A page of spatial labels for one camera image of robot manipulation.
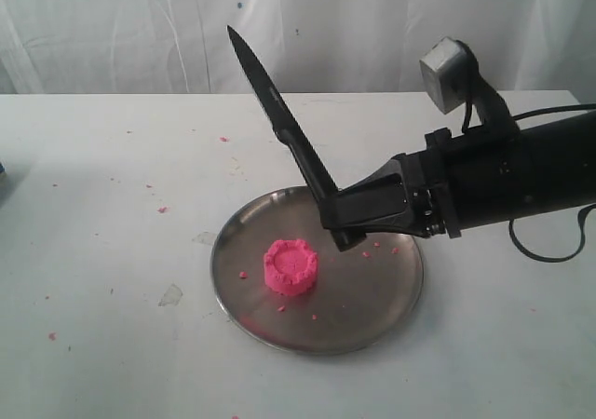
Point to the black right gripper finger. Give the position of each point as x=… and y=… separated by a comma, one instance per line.
x=378, y=203

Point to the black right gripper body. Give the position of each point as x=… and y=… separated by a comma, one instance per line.
x=430, y=208

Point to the black kitchen knife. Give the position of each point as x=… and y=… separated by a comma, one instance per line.
x=284, y=124

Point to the pink clay lump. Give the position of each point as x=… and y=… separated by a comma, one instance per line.
x=290, y=267

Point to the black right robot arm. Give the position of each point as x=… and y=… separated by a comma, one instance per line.
x=459, y=183

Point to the round steel plate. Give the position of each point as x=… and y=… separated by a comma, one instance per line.
x=359, y=295

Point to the white backdrop sheet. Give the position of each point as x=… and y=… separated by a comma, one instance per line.
x=182, y=46

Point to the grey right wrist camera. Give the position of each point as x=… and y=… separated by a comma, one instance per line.
x=444, y=73

